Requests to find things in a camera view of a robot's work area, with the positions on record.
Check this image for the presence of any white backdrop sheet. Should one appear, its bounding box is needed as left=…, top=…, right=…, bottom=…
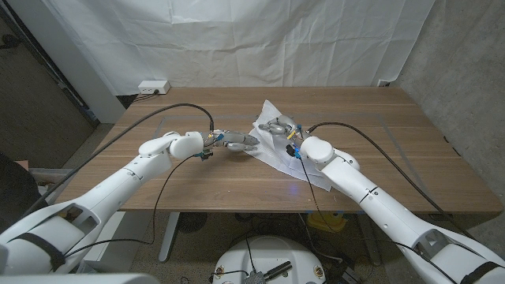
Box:
left=41, top=0, right=437, bottom=96

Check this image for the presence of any white striped handkerchief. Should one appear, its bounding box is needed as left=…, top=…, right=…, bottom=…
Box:
left=246, top=99, right=333, bottom=192

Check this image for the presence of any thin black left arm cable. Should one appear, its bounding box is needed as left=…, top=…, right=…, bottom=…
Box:
left=65, top=153, right=206, bottom=260

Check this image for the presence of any person in black clothes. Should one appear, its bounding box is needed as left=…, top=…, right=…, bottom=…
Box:
left=0, top=151, right=43, bottom=234

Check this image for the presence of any black round fan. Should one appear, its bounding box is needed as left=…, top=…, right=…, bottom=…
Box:
left=177, top=211, right=208, bottom=234

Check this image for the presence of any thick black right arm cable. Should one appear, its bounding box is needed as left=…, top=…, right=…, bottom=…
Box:
left=306, top=121, right=474, bottom=237

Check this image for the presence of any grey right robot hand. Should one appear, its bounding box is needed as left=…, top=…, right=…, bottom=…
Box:
left=258, top=114, right=312, bottom=149

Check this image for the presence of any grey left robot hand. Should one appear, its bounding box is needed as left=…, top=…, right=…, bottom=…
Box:
left=203, top=129, right=260, bottom=153

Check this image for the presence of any yellow object under table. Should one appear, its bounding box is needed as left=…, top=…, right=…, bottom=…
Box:
left=306, top=211, right=348, bottom=234

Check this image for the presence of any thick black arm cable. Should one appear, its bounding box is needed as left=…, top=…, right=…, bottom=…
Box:
left=306, top=121, right=474, bottom=237
left=19, top=103, right=215, bottom=218

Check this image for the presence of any white table leg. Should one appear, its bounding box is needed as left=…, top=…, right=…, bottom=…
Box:
left=158, top=211, right=181, bottom=263

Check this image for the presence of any white robot torso base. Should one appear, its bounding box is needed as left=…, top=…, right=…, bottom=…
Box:
left=211, top=235, right=327, bottom=284

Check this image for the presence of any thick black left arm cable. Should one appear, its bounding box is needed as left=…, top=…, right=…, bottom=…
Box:
left=19, top=103, right=215, bottom=218

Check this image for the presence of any black tool on base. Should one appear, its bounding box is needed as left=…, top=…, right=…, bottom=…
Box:
left=244, top=260, right=294, bottom=284

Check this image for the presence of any clear plastic bin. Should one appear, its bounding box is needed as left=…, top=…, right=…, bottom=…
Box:
left=29, top=167, right=78, bottom=190

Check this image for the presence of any white power strip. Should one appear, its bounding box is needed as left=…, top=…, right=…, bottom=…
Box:
left=137, top=80, right=172, bottom=95

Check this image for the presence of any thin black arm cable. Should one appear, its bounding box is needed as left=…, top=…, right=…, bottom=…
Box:
left=294, top=155, right=462, bottom=284
left=65, top=153, right=206, bottom=260

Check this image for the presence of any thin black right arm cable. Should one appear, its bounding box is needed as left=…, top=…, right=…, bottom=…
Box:
left=294, top=155, right=462, bottom=284

